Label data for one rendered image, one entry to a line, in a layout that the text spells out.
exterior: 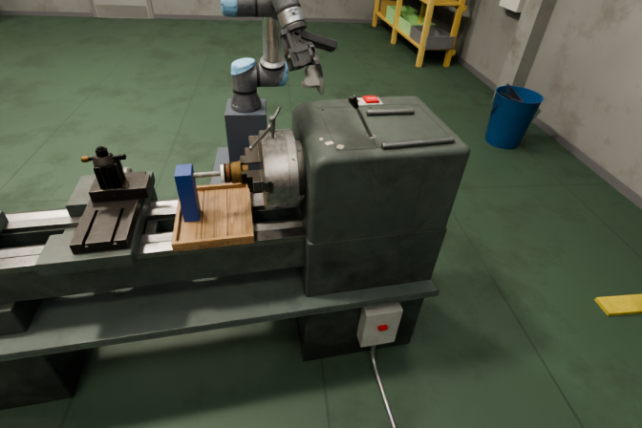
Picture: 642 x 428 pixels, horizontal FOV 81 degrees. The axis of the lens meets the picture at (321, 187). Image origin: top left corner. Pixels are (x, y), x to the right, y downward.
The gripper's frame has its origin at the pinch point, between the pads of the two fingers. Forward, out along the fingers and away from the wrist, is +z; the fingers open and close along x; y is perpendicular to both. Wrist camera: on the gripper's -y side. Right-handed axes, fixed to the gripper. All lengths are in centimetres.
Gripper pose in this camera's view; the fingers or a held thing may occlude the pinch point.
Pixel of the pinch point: (322, 90)
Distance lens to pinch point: 119.7
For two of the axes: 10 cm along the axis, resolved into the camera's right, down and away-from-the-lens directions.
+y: -9.0, 3.7, -2.2
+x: 2.8, 1.0, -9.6
